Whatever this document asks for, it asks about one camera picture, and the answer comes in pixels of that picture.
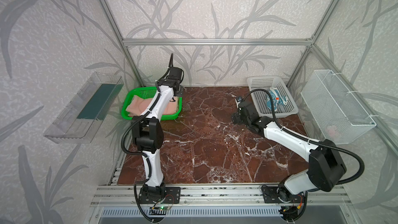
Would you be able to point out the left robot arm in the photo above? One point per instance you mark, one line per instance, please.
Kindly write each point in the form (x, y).
(148, 135)

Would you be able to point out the green plastic basket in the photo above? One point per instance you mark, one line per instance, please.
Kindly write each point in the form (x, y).
(146, 93)

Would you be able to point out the white wire mesh basket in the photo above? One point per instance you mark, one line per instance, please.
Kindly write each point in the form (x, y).
(337, 111)

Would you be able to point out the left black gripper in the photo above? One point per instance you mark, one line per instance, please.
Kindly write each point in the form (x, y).
(175, 74)

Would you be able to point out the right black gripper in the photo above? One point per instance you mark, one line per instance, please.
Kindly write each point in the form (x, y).
(240, 112)

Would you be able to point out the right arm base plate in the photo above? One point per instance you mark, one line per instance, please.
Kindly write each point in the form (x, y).
(275, 194)

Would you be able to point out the clear acrylic wall shelf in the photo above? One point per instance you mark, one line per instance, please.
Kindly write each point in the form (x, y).
(79, 122)

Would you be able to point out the pink towel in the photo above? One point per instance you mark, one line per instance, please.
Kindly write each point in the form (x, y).
(139, 105)

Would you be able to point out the aluminium front rail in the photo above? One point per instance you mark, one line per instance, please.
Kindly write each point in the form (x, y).
(248, 194)

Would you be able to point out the teal patterned towel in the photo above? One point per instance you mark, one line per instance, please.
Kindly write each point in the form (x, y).
(275, 99)

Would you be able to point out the aluminium cage frame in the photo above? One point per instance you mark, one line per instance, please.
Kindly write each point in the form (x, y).
(309, 43)

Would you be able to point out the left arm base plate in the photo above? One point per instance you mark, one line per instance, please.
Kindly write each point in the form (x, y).
(168, 195)

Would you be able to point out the white plastic basket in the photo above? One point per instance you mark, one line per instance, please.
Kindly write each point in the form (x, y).
(260, 98)

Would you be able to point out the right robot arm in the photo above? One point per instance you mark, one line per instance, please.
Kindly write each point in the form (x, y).
(325, 165)

